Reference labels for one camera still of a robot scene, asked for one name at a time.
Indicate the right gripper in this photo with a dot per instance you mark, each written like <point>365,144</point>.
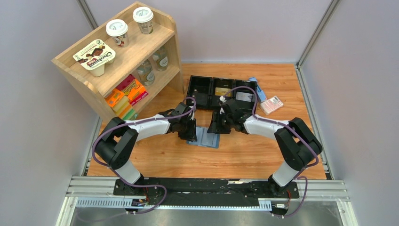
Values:
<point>215,127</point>

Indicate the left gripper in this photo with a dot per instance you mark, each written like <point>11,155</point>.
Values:
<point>191,135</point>

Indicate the teal leather card holder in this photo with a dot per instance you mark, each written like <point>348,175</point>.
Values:
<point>205,139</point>

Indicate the dark credit card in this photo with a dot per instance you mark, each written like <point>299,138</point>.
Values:
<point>201,101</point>

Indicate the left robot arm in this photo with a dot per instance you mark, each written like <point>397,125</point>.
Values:
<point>115,144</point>

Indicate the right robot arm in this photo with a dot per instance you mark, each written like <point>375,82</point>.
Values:
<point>297,143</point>

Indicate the gold card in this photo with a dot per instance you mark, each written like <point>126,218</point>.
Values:
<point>220,91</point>

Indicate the silver VIP card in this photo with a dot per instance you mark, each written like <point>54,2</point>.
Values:
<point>243,96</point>

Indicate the pink card box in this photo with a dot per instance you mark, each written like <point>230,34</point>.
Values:
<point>271,105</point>

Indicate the black bin middle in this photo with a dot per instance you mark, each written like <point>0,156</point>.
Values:
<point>218,82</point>

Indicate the black bin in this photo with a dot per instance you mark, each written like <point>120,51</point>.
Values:
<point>218,82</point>
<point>199,84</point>
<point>245,106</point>

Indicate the black bin left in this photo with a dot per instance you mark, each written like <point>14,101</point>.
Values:
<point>199,84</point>

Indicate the black bin right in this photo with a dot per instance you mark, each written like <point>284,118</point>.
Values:
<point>245,106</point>

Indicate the light blue box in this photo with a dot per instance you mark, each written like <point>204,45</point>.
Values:
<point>261,96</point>

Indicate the red orange sponge pack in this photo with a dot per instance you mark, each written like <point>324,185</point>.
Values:
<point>133,89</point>

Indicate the glass bottle left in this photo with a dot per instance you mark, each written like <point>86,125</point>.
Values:
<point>145,73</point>

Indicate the glass bottle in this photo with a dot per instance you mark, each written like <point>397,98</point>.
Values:
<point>160,58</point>
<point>145,73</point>

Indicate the colourful sponge stack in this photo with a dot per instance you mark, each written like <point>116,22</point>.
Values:
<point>120,105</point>

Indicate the glass bottle right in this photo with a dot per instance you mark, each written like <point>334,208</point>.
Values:
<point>160,58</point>

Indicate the wooden shelf unit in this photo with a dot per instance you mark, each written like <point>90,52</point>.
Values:
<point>141,47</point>

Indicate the Chobani yogurt pack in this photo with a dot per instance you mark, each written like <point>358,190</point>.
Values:
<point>95,56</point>

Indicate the white lidded cup right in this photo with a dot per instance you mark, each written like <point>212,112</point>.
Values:
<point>143,17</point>

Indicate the white lidded cup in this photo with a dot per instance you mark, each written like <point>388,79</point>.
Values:
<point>117,29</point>
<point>143,17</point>

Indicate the white lidded cup left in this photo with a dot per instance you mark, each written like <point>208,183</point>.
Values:
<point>117,29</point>

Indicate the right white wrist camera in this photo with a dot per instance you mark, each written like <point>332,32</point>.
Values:
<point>222,99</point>

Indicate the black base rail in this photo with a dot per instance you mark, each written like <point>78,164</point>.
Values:
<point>205,191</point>

